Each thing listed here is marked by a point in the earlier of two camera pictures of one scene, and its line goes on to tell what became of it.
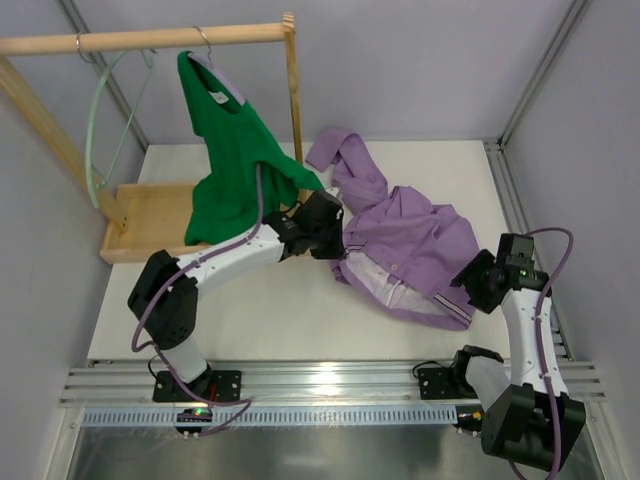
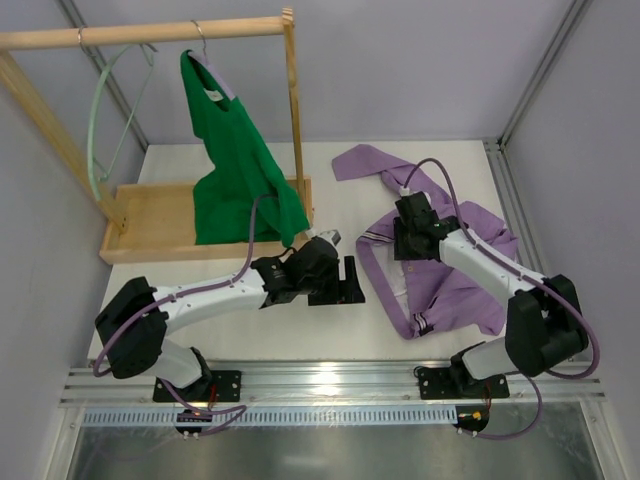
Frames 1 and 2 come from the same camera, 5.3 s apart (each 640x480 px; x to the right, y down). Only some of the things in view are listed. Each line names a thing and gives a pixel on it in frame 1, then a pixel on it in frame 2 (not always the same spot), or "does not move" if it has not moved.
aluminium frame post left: x=112 y=84 does not move
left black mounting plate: x=215 y=386 does not move
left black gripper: x=330 y=242 → x=331 y=293
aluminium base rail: x=125 y=382 does not move
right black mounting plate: x=439 y=384 does not move
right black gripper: x=470 y=278 → x=407 y=245
